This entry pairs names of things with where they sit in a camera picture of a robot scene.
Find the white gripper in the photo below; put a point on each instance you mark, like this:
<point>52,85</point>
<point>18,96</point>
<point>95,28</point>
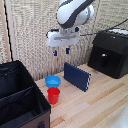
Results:
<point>61,39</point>

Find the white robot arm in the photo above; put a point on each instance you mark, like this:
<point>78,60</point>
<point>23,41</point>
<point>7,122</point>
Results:
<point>71,11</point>

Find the blue bowl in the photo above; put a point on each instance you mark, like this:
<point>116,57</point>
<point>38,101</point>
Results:
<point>53,81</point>

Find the red cup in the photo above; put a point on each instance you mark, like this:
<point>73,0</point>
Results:
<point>53,95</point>

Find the black box appliance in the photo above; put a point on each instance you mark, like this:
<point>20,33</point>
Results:
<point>110,53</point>

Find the black fabric storage bin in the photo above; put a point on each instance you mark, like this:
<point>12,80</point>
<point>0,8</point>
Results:
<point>18,96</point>

